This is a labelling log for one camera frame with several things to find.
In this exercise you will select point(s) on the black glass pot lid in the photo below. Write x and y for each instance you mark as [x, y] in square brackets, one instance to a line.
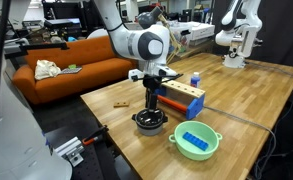
[150, 118]

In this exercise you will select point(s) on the orange sofa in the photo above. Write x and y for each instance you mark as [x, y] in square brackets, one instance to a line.
[86, 71]

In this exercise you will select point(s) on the black breadboard table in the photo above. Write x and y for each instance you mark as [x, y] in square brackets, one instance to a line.
[89, 163]

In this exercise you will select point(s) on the blue bottle white cap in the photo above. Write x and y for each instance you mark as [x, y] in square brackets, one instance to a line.
[195, 81]

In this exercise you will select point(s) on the white round chair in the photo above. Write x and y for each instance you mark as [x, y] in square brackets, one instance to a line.
[99, 33]

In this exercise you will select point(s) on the clear plastic toy bin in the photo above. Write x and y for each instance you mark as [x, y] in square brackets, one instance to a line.
[179, 31]

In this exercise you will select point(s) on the white idle robot arm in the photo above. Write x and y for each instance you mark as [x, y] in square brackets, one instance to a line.
[244, 36]

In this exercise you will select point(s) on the small green object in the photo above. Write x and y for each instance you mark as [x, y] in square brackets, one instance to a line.
[72, 66]

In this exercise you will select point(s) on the white flat box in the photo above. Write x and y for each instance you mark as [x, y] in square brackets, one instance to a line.
[201, 30]

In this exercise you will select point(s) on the mint green bowl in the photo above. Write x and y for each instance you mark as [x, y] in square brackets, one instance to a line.
[189, 151]

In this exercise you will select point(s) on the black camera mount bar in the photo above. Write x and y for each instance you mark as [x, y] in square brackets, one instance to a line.
[42, 47]

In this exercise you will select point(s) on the aluminium bracket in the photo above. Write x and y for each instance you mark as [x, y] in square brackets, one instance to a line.
[71, 150]

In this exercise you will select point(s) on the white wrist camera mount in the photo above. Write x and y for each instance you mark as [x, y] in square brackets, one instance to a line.
[164, 71]

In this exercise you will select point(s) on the wooden block with two holes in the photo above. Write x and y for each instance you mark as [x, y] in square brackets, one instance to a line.
[121, 104]

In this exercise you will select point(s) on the grey keyboard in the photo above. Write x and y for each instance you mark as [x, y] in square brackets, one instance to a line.
[70, 70]

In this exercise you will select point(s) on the white cloth bag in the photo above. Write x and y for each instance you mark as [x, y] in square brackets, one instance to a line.
[46, 70]

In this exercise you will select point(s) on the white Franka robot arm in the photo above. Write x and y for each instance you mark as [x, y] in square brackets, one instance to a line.
[149, 46]

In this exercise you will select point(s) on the wooden toy toolbox blue ends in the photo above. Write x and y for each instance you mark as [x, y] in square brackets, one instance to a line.
[195, 106]

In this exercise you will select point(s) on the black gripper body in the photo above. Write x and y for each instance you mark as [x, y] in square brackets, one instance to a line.
[151, 85]

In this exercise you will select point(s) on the blue toy brick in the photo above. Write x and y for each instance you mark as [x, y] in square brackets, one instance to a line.
[195, 141]

